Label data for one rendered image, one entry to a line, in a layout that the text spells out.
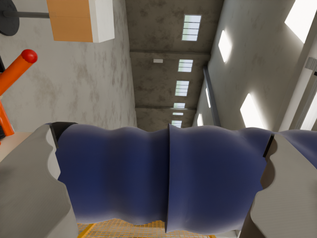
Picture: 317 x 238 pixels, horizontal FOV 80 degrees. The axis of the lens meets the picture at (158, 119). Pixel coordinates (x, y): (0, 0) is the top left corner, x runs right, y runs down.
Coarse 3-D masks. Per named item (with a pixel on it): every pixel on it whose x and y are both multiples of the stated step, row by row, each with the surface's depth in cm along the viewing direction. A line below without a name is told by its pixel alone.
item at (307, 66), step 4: (308, 60) 178; (312, 60) 173; (316, 60) 169; (308, 64) 178; (312, 64) 173; (316, 64) 169; (308, 68) 178; (312, 68) 173; (316, 68) 169; (316, 72) 181
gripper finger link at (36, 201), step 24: (24, 144) 9; (48, 144) 9; (0, 168) 8; (24, 168) 8; (48, 168) 8; (0, 192) 7; (24, 192) 7; (48, 192) 7; (0, 216) 6; (24, 216) 6; (48, 216) 6; (72, 216) 7
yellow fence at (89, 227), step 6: (108, 222) 189; (126, 222) 190; (162, 222) 194; (78, 228) 171; (90, 228) 169; (108, 228) 174; (114, 228) 174; (126, 228) 176; (150, 228) 178; (156, 228) 178; (78, 234) 159; (84, 234) 156; (90, 234) 160; (114, 234) 162; (120, 234) 162; (126, 234) 162; (138, 234) 164; (168, 234) 166; (174, 234) 166; (192, 234) 169
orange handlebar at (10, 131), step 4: (0, 104) 39; (0, 108) 39; (0, 112) 39; (4, 112) 40; (0, 116) 39; (4, 116) 40; (0, 120) 40; (4, 120) 40; (8, 120) 41; (0, 124) 40; (4, 124) 40; (8, 124) 41; (4, 128) 41; (8, 128) 41; (12, 128) 43; (4, 132) 41; (8, 132) 42; (12, 132) 42
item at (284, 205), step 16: (272, 144) 11; (288, 144) 10; (272, 160) 9; (288, 160) 9; (304, 160) 9; (272, 176) 8; (288, 176) 8; (304, 176) 8; (272, 192) 7; (288, 192) 7; (304, 192) 7; (256, 208) 7; (272, 208) 7; (288, 208) 7; (304, 208) 7; (256, 224) 6; (272, 224) 6; (288, 224) 6; (304, 224) 6
